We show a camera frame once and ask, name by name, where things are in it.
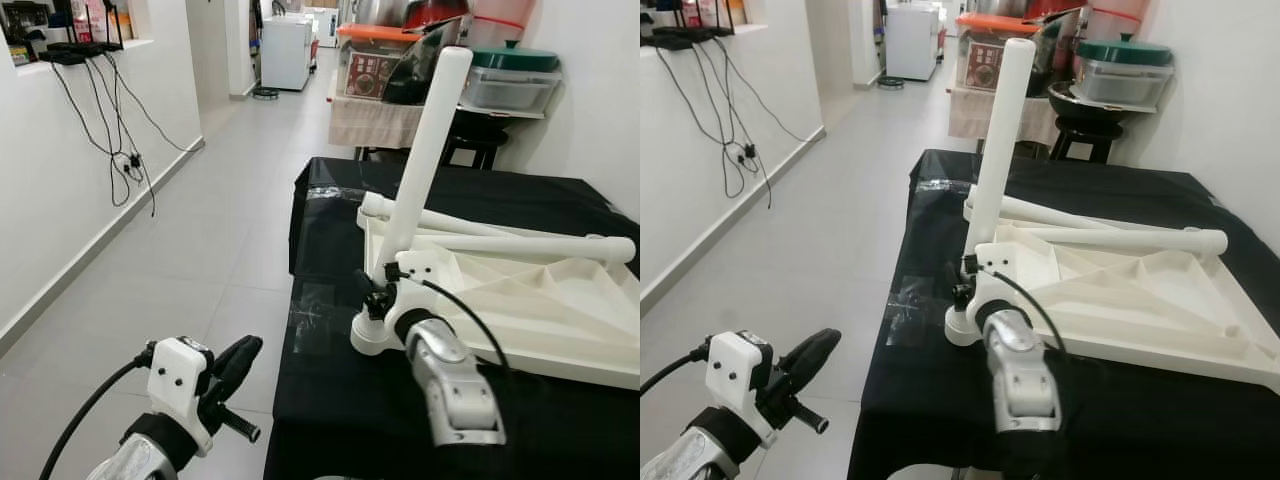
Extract black tablecloth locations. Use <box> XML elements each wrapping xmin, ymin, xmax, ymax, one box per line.
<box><xmin>848</xmin><ymin>150</ymin><xmax>1280</xmax><ymax>480</ymax></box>
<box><xmin>262</xmin><ymin>157</ymin><xmax>640</xmax><ymax>480</ymax></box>

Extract beige table cloth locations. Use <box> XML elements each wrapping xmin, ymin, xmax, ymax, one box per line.
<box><xmin>947</xmin><ymin>88</ymin><xmax>1062</xmax><ymax>147</ymax></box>
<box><xmin>328</xmin><ymin>95</ymin><xmax>427</xmax><ymax>150</ymax></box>

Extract white bucket red band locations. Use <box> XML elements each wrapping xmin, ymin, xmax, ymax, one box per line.
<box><xmin>470</xmin><ymin>0</ymin><xmax>527</xmax><ymax>47</ymax></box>
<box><xmin>1090</xmin><ymin>0</ymin><xmax>1147</xmax><ymax>42</ymax></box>

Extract black stool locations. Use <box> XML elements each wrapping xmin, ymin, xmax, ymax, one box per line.
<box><xmin>1050</xmin><ymin>120</ymin><xmax>1122</xmax><ymax>167</ymax></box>
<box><xmin>440</xmin><ymin>120</ymin><xmax>511</xmax><ymax>170</ymax></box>

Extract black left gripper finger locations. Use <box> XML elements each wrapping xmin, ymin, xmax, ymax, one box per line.
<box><xmin>776</xmin><ymin>328</ymin><xmax>843</xmax><ymax>397</ymax></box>
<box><xmin>210</xmin><ymin>335</ymin><xmax>265</xmax><ymax>402</ymax></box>

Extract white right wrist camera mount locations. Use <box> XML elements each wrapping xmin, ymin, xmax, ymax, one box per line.
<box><xmin>385</xmin><ymin>248</ymin><xmax>446</xmax><ymax>323</ymax></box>
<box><xmin>972</xmin><ymin>242</ymin><xmax>1033</xmax><ymax>333</ymax></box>

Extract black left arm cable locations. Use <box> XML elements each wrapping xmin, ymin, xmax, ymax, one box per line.
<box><xmin>40</xmin><ymin>345</ymin><xmax>157</xmax><ymax>480</ymax></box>
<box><xmin>640</xmin><ymin>345</ymin><xmax>712</xmax><ymax>397</ymax></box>

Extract black wall cables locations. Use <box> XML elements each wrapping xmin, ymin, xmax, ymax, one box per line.
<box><xmin>45</xmin><ymin>50</ymin><xmax>193</xmax><ymax>217</ymax></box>
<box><xmin>655</xmin><ymin>40</ymin><xmax>803</xmax><ymax>212</ymax></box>

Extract orange lid storage box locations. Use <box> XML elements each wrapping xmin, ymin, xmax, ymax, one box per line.
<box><xmin>954</xmin><ymin>12</ymin><xmax>1013</xmax><ymax>92</ymax></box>
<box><xmin>337</xmin><ymin>24</ymin><xmax>431</xmax><ymax>101</ymax></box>

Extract green lid clear container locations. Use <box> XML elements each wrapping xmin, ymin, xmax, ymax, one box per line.
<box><xmin>1075</xmin><ymin>33</ymin><xmax>1175</xmax><ymax>107</ymax></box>
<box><xmin>462</xmin><ymin>42</ymin><xmax>562</xmax><ymax>114</ymax></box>

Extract white plastic children table top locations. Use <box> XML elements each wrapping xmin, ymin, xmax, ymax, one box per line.
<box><xmin>945</xmin><ymin>213</ymin><xmax>1280</xmax><ymax>397</ymax></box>
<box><xmin>350</xmin><ymin>205</ymin><xmax>640</xmax><ymax>391</ymax></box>

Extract white fridge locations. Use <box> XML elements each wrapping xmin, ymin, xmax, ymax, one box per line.
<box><xmin>262</xmin><ymin>12</ymin><xmax>314</xmax><ymax>92</ymax></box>
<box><xmin>885</xmin><ymin>3</ymin><xmax>942</xmax><ymax>82</ymax></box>

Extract black bag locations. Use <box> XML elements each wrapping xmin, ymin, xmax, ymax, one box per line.
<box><xmin>1025</xmin><ymin>10</ymin><xmax>1082</xmax><ymax>97</ymax></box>
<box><xmin>385</xmin><ymin>18</ymin><xmax>463</xmax><ymax>106</ymax></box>

